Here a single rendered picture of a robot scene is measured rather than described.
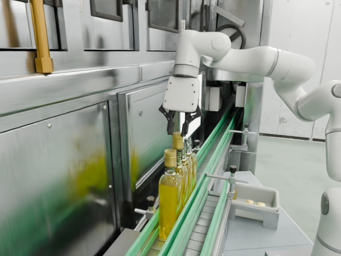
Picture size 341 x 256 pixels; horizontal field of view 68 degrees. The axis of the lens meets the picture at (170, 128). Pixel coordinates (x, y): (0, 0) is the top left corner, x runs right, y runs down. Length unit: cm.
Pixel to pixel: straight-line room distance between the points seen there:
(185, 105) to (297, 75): 33
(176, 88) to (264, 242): 67
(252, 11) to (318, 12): 285
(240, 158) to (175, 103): 124
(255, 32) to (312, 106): 102
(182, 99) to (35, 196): 43
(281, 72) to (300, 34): 373
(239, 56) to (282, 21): 369
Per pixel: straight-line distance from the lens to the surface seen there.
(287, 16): 454
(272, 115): 463
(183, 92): 73
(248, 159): 191
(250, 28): 179
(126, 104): 72
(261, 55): 80
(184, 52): 75
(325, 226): 82
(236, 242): 107
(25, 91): 48
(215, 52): 75
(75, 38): 60
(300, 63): 83
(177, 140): 75
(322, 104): 83
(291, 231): 119
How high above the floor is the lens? 143
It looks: 17 degrees down
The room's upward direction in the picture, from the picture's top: straight up
